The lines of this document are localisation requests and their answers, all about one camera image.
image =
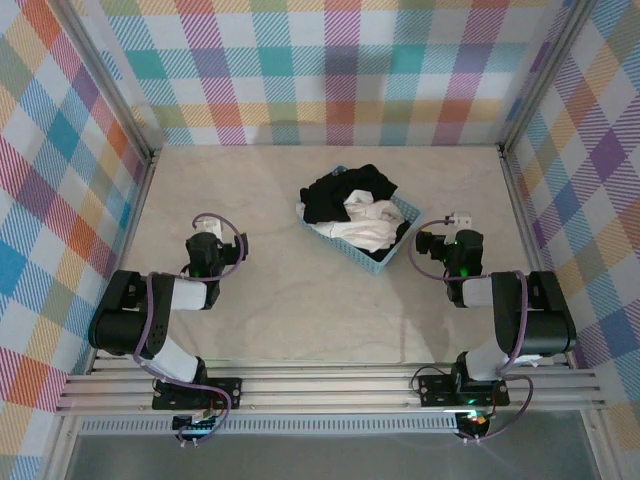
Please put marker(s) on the blue plastic basket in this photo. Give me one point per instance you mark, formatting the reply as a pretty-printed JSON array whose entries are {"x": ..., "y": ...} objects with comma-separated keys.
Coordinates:
[{"x": 350, "y": 250}]

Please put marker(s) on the black t-shirt with floral print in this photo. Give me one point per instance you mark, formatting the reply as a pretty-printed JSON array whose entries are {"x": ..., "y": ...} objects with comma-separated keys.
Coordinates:
[{"x": 330, "y": 200}]

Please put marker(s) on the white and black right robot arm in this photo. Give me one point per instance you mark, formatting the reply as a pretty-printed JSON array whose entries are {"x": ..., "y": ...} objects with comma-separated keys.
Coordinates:
[{"x": 477, "y": 292}]

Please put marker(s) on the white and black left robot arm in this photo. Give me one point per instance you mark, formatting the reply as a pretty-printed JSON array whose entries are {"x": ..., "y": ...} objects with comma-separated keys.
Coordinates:
[{"x": 190, "y": 295}]

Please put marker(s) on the white crumpled t-shirt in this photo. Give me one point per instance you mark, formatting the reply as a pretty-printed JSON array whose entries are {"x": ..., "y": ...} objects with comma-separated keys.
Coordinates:
[{"x": 367, "y": 227}]

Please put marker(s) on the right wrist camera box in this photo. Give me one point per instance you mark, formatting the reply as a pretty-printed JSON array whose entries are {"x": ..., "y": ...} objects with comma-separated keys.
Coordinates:
[{"x": 459, "y": 220}]

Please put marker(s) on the aluminium side rail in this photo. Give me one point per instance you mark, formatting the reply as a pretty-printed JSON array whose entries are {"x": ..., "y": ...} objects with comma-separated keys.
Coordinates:
[
  {"x": 530, "y": 235},
  {"x": 135, "y": 220}
]

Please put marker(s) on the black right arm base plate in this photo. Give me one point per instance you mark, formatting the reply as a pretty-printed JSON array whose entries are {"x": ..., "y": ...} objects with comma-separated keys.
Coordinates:
[{"x": 435, "y": 390}]

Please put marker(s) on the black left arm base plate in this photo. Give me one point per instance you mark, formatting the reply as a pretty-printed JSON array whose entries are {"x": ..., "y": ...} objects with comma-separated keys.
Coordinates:
[{"x": 230, "y": 392}]

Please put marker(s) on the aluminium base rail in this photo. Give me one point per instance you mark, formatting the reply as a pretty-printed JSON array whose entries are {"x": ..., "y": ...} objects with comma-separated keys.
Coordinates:
[{"x": 325, "y": 392}]

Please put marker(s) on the aluminium frame post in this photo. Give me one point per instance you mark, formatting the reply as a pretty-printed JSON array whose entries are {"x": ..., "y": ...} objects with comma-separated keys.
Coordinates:
[
  {"x": 547, "y": 75},
  {"x": 100, "y": 75}
]

